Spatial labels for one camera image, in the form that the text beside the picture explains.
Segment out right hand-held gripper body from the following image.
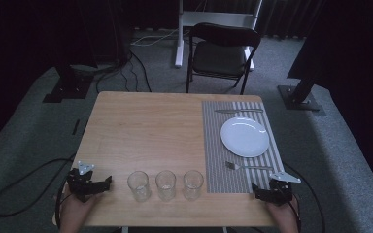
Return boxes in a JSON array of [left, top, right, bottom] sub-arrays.
[[261, 171, 302, 207]]

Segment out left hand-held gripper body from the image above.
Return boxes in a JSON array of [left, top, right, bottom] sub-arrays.
[[65, 160, 102, 204]]

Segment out person's left hand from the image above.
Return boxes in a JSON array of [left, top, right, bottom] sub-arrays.
[[58, 184, 105, 233]]

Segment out person's right hand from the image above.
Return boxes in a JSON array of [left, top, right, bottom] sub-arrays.
[[264, 199, 301, 233]]

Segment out silver fork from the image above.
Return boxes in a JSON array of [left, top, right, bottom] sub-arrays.
[[224, 160, 274, 172]]

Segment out clear drinking glass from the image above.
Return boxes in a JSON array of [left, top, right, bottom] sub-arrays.
[[182, 169, 205, 202], [154, 169, 178, 203], [126, 170, 152, 203]]

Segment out white round plate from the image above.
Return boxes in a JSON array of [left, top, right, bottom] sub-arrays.
[[220, 116, 271, 159]]

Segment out grey striped placemat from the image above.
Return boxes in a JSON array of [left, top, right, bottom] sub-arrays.
[[201, 100, 286, 195]]

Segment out black marker pen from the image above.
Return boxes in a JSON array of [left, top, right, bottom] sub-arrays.
[[71, 118, 82, 136]]

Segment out silver table knife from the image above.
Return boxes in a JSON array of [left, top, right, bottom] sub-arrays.
[[214, 108, 264, 115]]

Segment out black folding chair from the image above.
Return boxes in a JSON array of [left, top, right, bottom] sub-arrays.
[[185, 21, 262, 96]]

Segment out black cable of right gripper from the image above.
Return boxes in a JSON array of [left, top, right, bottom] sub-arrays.
[[282, 161, 326, 233]]

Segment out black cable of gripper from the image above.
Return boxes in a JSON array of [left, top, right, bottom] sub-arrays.
[[282, 161, 326, 233], [0, 153, 78, 229]]

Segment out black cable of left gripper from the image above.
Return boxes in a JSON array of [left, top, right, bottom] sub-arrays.
[[0, 153, 78, 229]]

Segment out black post with square base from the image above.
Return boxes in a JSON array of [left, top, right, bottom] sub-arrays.
[[277, 38, 327, 117]]

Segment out black stand with base plate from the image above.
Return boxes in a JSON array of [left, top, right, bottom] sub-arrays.
[[42, 63, 95, 105]]

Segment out black floor cables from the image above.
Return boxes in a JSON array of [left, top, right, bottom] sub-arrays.
[[95, 48, 153, 94]]

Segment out white floor cable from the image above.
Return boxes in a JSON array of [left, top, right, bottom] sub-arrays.
[[130, 28, 190, 48]]

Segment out white metal desk frame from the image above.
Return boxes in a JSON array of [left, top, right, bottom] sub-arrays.
[[174, 0, 264, 72]]

